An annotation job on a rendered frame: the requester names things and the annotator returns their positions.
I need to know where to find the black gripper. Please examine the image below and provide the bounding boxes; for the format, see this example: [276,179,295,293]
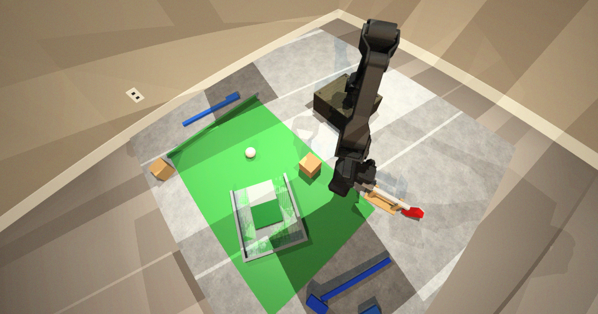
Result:
[328,150,363,197]

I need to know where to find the white ball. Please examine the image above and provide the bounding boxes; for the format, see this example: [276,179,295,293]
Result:
[245,147,256,158]

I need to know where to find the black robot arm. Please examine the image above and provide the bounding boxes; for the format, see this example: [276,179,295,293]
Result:
[332,19,401,189]

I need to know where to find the green putting mat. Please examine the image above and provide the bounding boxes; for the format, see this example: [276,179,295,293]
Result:
[171,99,375,314]

